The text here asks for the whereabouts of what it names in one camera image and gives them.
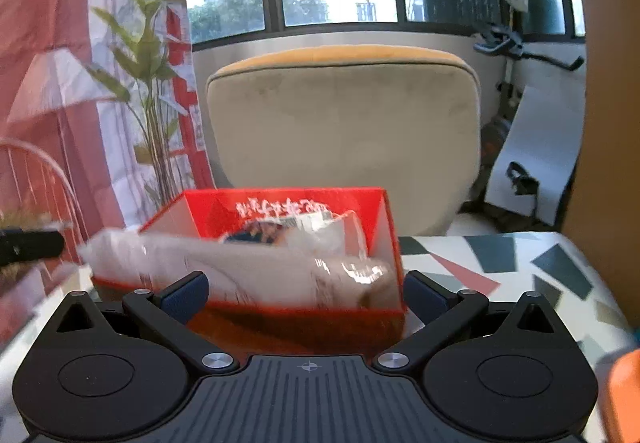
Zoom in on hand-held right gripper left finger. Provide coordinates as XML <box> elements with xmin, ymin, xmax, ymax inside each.
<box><xmin>47</xmin><ymin>270</ymin><xmax>240</xmax><ymax>376</ymax></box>

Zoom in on red printed curtain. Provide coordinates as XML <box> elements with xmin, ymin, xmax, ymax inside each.
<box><xmin>0</xmin><ymin>0</ymin><xmax>217</xmax><ymax>274</ymax></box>

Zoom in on clear plastic packet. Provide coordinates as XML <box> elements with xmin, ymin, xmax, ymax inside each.
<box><xmin>77</xmin><ymin>210</ymin><xmax>397</xmax><ymax>310</ymax></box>

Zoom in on orange object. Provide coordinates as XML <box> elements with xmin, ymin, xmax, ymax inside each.
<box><xmin>602</xmin><ymin>349</ymin><xmax>640</xmax><ymax>443</ymax></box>

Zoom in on terrazzo patterned tablecloth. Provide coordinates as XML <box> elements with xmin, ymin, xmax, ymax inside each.
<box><xmin>0</xmin><ymin>231</ymin><xmax>637</xmax><ymax>443</ymax></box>

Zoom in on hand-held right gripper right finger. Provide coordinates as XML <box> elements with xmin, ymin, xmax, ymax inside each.
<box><xmin>371</xmin><ymin>269</ymin><xmax>568</xmax><ymax>375</ymax></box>

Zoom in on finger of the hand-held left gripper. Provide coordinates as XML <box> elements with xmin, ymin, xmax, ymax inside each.
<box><xmin>0</xmin><ymin>228</ymin><xmax>66</xmax><ymax>267</ymax></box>

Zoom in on brown wooden panel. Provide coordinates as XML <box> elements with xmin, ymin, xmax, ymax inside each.
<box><xmin>560</xmin><ymin>0</ymin><xmax>640</xmax><ymax>324</ymax></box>

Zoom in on white board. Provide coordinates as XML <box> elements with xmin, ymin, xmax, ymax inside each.
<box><xmin>484</xmin><ymin>84</ymin><xmax>587</xmax><ymax>227</ymax></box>

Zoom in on beige upholstered chair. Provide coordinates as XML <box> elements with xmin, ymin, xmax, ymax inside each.
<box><xmin>205</xmin><ymin>44</ymin><xmax>482</xmax><ymax>237</ymax></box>

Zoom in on tall green plant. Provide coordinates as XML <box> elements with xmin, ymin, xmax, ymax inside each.
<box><xmin>87</xmin><ymin>0</ymin><xmax>202</xmax><ymax>205</ymax></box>

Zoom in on red cardboard box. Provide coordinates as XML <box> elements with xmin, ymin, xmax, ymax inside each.
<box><xmin>91</xmin><ymin>186</ymin><xmax>407</xmax><ymax>355</ymax></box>

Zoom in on black exercise bike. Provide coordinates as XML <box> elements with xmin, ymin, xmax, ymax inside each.
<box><xmin>472</xmin><ymin>20</ymin><xmax>587</xmax><ymax>225</ymax></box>

